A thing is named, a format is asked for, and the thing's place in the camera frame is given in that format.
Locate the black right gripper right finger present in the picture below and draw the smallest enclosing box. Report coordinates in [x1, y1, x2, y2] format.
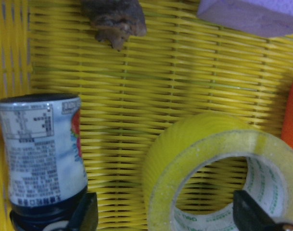
[233, 190, 281, 231]

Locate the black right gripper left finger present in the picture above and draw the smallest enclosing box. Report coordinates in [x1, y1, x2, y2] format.
[66, 192, 98, 231]

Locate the small dark glass bottle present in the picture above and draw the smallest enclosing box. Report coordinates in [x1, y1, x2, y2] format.
[0, 93, 88, 231]

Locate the yellow plastic basket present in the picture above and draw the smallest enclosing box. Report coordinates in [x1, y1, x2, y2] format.
[0, 0, 293, 231]

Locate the purple foam block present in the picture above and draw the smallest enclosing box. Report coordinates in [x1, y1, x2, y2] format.
[197, 0, 293, 38]

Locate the brown dried lump toy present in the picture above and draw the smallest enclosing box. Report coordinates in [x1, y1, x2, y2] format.
[81, 0, 147, 51]

